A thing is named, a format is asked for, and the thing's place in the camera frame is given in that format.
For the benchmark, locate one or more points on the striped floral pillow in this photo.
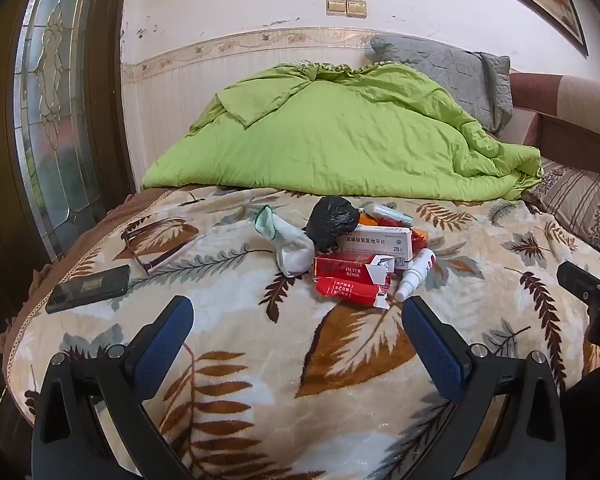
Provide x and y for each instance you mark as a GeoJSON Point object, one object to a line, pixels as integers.
{"type": "Point", "coordinates": [580, 195]}

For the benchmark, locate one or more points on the gold wall switch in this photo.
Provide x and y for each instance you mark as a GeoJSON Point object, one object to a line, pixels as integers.
{"type": "Point", "coordinates": [336, 6]}
{"type": "Point", "coordinates": [357, 7]}

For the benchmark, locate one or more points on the red cigarette pack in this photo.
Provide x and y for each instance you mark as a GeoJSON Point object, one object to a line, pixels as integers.
{"type": "Point", "coordinates": [340, 270]}

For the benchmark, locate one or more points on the white medicine box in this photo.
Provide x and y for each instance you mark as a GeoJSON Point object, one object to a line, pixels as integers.
{"type": "Point", "coordinates": [375, 245]}

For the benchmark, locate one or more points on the orange packet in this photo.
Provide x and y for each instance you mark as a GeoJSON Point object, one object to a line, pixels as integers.
{"type": "Point", "coordinates": [366, 219]}

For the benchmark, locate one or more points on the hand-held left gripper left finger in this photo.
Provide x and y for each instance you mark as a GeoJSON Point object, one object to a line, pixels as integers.
{"type": "Point", "coordinates": [162, 340]}

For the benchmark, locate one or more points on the red snack packet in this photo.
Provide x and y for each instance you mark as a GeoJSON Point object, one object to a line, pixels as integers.
{"type": "Point", "coordinates": [347, 290]}

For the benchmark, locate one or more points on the white spray bottle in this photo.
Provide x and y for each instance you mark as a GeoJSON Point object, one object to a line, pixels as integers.
{"type": "Point", "coordinates": [412, 277]}

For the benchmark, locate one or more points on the green quilt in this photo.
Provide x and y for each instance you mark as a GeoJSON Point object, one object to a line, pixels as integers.
{"type": "Point", "coordinates": [330, 135]}

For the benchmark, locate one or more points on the pale blue tissue packet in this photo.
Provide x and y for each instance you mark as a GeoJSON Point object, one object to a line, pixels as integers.
{"type": "Point", "coordinates": [392, 216]}

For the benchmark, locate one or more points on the stained glass door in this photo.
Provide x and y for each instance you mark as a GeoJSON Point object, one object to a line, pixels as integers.
{"type": "Point", "coordinates": [55, 110]}

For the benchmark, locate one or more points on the black plastic bag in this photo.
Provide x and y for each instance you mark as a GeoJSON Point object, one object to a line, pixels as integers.
{"type": "Point", "coordinates": [332, 222]}

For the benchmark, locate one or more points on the thin frame eyeglasses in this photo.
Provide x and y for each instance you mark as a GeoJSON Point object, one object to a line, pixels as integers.
{"type": "Point", "coordinates": [141, 258]}

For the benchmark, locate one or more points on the orange cardboard box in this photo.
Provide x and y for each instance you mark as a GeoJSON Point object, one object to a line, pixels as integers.
{"type": "Point", "coordinates": [420, 237]}

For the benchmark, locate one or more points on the brown upholstered headboard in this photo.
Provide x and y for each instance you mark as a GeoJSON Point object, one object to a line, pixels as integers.
{"type": "Point", "coordinates": [555, 90]}

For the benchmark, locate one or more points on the black smartphone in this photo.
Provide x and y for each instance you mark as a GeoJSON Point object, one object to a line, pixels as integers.
{"type": "Point", "coordinates": [87, 287]}

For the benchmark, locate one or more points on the grey quilted pillow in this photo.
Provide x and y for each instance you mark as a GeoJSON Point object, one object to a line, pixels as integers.
{"type": "Point", "coordinates": [440, 65]}

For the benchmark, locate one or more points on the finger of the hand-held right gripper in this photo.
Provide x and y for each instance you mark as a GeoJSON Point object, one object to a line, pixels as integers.
{"type": "Point", "coordinates": [582, 282]}

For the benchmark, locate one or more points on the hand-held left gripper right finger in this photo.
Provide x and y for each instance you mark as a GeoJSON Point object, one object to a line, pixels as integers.
{"type": "Point", "coordinates": [432, 345]}

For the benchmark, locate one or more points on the white sock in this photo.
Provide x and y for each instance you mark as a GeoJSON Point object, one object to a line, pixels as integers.
{"type": "Point", "coordinates": [292, 255]}

